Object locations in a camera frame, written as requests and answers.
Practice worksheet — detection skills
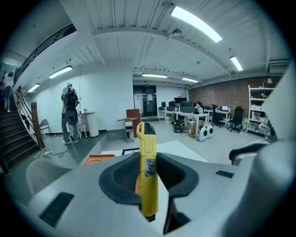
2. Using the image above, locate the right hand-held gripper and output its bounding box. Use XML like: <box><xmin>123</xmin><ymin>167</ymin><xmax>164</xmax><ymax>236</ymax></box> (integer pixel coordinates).
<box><xmin>228</xmin><ymin>63</ymin><xmax>296</xmax><ymax>223</ymax></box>

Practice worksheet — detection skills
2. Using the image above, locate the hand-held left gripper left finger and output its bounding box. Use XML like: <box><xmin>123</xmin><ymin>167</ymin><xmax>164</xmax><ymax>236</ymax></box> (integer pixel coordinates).
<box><xmin>17</xmin><ymin>151</ymin><xmax>162</xmax><ymax>237</ymax></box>

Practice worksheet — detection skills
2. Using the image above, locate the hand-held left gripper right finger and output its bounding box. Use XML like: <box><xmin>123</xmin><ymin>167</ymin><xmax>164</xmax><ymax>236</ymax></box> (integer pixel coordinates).
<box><xmin>157</xmin><ymin>152</ymin><xmax>266</xmax><ymax>237</ymax></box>

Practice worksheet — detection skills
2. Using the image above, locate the orange box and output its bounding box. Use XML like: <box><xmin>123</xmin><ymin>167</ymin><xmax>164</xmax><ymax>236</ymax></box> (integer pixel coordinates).
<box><xmin>82</xmin><ymin>154</ymin><xmax>116</xmax><ymax>166</ymax></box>

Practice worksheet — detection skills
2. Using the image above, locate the yellow utility knife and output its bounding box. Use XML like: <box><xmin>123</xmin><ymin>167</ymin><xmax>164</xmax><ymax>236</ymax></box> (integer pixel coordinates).
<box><xmin>135</xmin><ymin>121</ymin><xmax>160</xmax><ymax>223</ymax></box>

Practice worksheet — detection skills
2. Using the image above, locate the cardboard box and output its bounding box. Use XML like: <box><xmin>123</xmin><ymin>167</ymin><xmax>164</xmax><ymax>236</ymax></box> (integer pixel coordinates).
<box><xmin>187</xmin><ymin>119</ymin><xmax>205</xmax><ymax>138</ymax></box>

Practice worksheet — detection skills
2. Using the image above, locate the white shelf unit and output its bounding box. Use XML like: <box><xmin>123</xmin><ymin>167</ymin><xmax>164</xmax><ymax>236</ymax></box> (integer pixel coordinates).
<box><xmin>246</xmin><ymin>84</ymin><xmax>276</xmax><ymax>135</ymax></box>

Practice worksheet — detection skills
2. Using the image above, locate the black office chair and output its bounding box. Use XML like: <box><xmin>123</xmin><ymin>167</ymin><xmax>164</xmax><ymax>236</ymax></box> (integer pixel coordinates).
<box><xmin>211</xmin><ymin>104</ymin><xmax>224</xmax><ymax>128</ymax></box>
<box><xmin>227</xmin><ymin>106</ymin><xmax>245</xmax><ymax>133</ymax></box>

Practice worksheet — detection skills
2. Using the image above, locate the white office desk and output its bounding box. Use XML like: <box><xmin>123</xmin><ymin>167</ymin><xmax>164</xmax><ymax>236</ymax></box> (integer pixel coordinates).
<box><xmin>163</xmin><ymin>110</ymin><xmax>209</xmax><ymax>127</ymax></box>
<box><xmin>203</xmin><ymin>108</ymin><xmax>232</xmax><ymax>126</ymax></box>

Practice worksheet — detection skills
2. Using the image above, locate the light grey shell chair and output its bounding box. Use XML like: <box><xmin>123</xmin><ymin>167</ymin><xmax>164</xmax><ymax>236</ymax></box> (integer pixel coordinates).
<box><xmin>25</xmin><ymin>157</ymin><xmax>73</xmax><ymax>195</ymax></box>

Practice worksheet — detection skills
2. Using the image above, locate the white robot with round eyes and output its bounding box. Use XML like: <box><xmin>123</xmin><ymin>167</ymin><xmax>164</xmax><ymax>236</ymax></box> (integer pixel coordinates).
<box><xmin>195</xmin><ymin>125</ymin><xmax>215</xmax><ymax>143</ymax></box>

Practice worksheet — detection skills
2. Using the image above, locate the black round device green trim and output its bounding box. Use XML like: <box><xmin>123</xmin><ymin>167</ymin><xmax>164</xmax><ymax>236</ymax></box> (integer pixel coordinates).
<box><xmin>173</xmin><ymin>118</ymin><xmax>186</xmax><ymax>133</ymax></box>

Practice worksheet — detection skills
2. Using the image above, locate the small white chair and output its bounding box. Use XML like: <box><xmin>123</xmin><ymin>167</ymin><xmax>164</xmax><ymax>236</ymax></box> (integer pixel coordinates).
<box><xmin>77</xmin><ymin>124</ymin><xmax>88</xmax><ymax>139</ymax></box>

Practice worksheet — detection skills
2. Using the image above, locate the white round cabinet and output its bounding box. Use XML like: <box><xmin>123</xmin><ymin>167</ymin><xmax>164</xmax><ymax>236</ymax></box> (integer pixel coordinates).
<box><xmin>80</xmin><ymin>111</ymin><xmax>100</xmax><ymax>138</ymax></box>

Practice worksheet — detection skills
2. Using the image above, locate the small side table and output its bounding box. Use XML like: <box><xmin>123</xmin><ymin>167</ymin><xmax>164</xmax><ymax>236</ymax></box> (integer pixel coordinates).
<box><xmin>115</xmin><ymin>117</ymin><xmax>139</xmax><ymax>143</ymax></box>

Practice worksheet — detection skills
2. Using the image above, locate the wooden staircase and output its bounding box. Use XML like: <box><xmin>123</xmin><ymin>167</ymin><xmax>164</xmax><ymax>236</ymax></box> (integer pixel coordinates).
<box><xmin>0</xmin><ymin>86</ymin><xmax>46</xmax><ymax>173</ymax></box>

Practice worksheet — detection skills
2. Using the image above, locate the black backpack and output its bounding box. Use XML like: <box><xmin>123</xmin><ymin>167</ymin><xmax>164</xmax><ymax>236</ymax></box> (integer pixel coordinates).
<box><xmin>64</xmin><ymin>88</ymin><xmax>79</xmax><ymax>109</ymax></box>

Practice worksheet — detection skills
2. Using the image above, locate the black double door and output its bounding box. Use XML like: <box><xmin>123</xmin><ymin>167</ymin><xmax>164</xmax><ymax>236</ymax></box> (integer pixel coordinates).
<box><xmin>133</xmin><ymin>85</ymin><xmax>157</xmax><ymax>118</ymax></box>

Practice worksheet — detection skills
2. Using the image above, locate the black balcony railing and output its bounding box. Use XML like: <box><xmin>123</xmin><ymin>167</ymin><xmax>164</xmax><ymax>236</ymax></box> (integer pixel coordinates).
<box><xmin>13</xmin><ymin>22</ymin><xmax>77</xmax><ymax>80</ymax></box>

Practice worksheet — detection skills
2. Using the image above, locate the black picture frame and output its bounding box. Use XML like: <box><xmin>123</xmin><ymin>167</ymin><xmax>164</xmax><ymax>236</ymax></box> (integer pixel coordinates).
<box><xmin>122</xmin><ymin>148</ymin><xmax>141</xmax><ymax>156</ymax></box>

